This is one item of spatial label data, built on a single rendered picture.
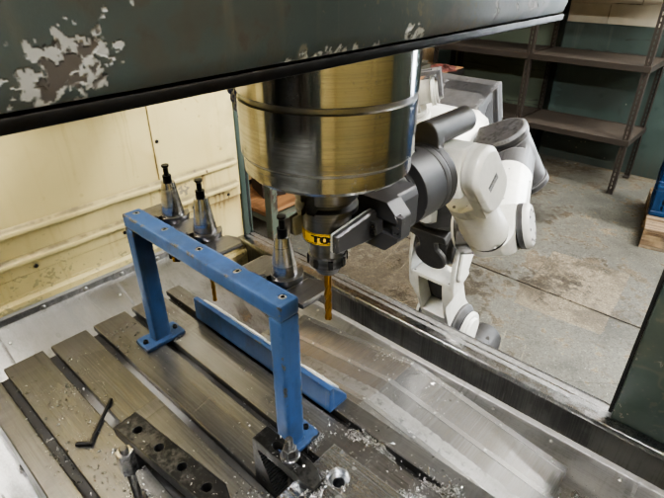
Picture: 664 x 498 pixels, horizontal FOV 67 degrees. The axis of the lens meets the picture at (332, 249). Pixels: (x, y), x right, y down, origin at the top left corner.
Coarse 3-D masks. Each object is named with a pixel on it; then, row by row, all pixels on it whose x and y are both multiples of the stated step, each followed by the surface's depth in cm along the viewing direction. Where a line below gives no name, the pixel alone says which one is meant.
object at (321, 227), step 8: (304, 216) 49; (312, 216) 48; (304, 224) 50; (312, 224) 49; (320, 224) 48; (328, 224) 48; (336, 224) 48; (344, 224) 49; (312, 232) 49; (320, 232) 49; (328, 232) 49
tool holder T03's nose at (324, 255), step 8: (312, 248) 51; (320, 248) 50; (328, 248) 50; (312, 256) 51; (320, 256) 51; (328, 256) 51; (336, 256) 51; (344, 256) 52; (312, 264) 52; (320, 264) 51; (328, 264) 51; (336, 264) 51; (344, 264) 52; (320, 272) 52; (328, 272) 52; (336, 272) 53
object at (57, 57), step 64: (0, 0) 15; (64, 0) 16; (128, 0) 17; (192, 0) 19; (256, 0) 21; (320, 0) 24; (384, 0) 27; (448, 0) 32; (512, 0) 38; (0, 64) 15; (64, 64) 17; (128, 64) 18; (192, 64) 20; (256, 64) 23; (320, 64) 26; (0, 128) 16
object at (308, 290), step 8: (304, 280) 82; (312, 280) 82; (320, 280) 82; (296, 288) 80; (304, 288) 80; (312, 288) 80; (320, 288) 80; (304, 296) 78; (312, 296) 78; (320, 296) 79; (304, 304) 76
